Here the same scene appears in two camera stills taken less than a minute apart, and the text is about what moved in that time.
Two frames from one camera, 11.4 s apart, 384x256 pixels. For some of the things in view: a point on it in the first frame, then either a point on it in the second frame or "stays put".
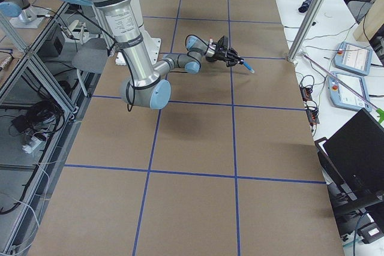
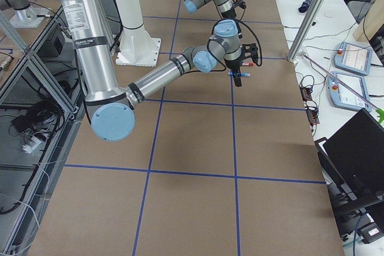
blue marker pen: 248,67 to 231,74
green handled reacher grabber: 380,111 stays put
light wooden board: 371,21 stays put
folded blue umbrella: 305,5 stays put
